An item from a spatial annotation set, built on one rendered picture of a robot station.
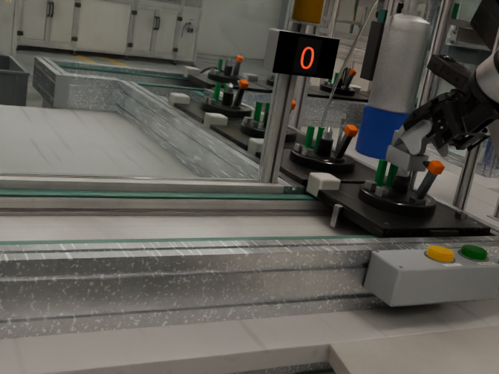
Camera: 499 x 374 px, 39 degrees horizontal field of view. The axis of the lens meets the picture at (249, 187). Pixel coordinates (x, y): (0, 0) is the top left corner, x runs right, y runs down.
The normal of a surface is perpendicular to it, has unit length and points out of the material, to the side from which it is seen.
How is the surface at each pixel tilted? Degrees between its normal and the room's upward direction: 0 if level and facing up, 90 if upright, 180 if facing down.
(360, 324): 0
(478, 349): 0
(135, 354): 0
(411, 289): 90
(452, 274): 90
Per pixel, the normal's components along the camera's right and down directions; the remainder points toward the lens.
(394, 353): 0.17, -0.95
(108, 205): 0.45, 0.32
